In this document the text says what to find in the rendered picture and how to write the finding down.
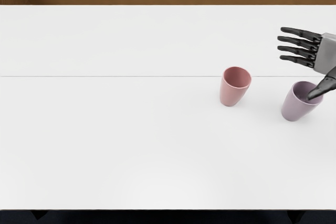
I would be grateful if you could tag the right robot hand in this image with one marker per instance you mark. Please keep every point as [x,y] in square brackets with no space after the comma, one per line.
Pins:
[326,53]

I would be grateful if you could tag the lilac cup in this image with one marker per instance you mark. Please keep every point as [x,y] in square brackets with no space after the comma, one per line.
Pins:
[295,106]

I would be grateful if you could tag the pink cup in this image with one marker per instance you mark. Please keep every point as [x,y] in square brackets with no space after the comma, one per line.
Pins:
[234,87]

